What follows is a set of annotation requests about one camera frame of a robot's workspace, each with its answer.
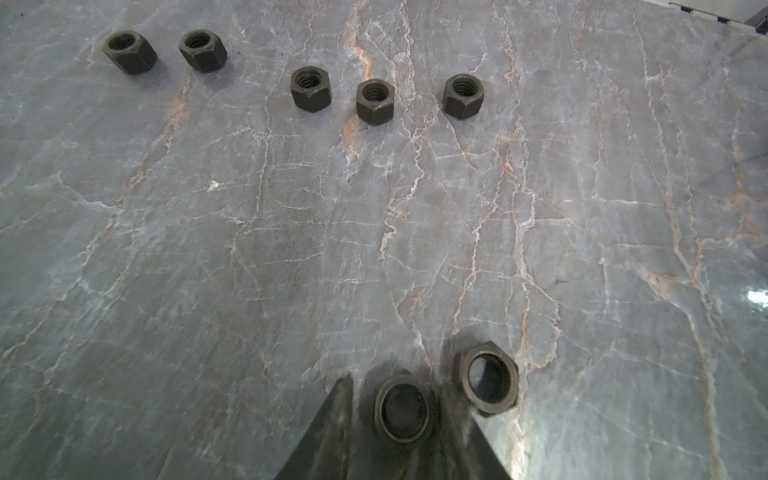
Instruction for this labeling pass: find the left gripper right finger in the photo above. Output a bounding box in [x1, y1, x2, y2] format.
[438, 385, 511, 480]

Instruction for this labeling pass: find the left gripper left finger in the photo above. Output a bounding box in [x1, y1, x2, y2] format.
[275, 373, 354, 480]

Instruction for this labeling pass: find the black hex nut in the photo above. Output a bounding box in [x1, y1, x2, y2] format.
[179, 29, 228, 73]
[290, 66, 332, 112]
[102, 30, 158, 75]
[443, 74, 485, 120]
[356, 78, 395, 126]

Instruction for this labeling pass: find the black flat nut beside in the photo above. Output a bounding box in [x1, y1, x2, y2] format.
[454, 341, 519, 417]

